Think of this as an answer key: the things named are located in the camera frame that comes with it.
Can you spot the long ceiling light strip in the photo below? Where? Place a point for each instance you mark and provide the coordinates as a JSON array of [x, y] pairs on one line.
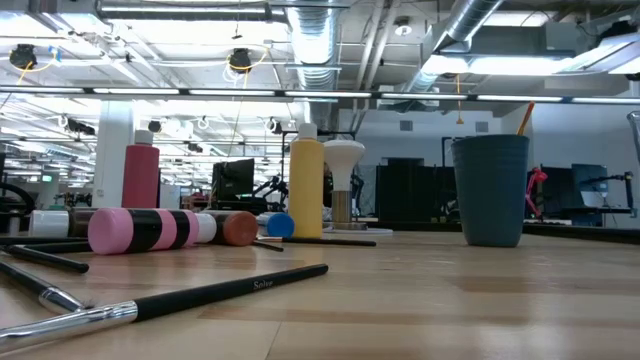
[[325, 94]]

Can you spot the silver slanted ventilation duct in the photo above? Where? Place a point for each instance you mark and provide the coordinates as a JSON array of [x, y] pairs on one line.
[[467, 15]]

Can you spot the light blue paint bottle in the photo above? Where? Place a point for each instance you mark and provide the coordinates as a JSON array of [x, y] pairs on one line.
[[280, 225]]

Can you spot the tall yellow paint bottle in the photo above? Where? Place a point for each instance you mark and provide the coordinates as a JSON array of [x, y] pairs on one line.
[[306, 190]]

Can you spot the terracotta paint bottle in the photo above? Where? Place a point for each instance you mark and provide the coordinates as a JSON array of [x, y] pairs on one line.
[[240, 228]]

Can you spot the black background robot arm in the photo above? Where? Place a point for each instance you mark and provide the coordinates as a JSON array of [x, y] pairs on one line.
[[272, 187]]

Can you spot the clear plastic bin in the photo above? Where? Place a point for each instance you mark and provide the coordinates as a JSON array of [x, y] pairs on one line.
[[636, 135]]

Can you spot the silver ribbed ventilation duct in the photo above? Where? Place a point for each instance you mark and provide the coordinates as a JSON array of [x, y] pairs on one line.
[[315, 40]]

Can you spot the brown white-capped paint bottle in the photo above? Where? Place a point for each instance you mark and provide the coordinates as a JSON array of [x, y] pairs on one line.
[[47, 223]]

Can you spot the thin black paintbrush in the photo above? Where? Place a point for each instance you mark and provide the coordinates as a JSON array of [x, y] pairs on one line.
[[270, 246]]

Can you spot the tall red paint bottle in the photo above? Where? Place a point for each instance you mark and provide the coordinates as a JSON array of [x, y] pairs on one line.
[[141, 172]]

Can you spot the white mushroom lamp metal base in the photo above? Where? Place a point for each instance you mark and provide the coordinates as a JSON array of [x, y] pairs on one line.
[[344, 155]]

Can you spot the pink paint bottle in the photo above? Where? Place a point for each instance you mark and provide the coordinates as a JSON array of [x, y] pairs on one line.
[[112, 230]]

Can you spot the blue-lit computer monitor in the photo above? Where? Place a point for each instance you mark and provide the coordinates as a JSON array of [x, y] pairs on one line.
[[590, 180]]

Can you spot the black paintbrush Solve print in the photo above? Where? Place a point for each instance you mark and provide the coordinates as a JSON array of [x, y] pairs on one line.
[[200, 296]]

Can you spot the red articulated stand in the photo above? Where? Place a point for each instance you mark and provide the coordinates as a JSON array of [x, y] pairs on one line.
[[537, 177]]

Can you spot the white building column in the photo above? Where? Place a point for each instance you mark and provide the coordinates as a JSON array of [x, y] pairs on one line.
[[112, 160]]

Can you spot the black aluminium table frame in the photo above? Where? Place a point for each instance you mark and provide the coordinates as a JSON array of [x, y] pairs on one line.
[[575, 233]]

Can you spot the black computer monitor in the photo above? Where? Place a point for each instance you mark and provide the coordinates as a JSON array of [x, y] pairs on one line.
[[235, 177]]

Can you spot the grey-blue plastic cup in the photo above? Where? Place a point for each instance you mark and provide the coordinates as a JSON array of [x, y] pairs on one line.
[[492, 195]]

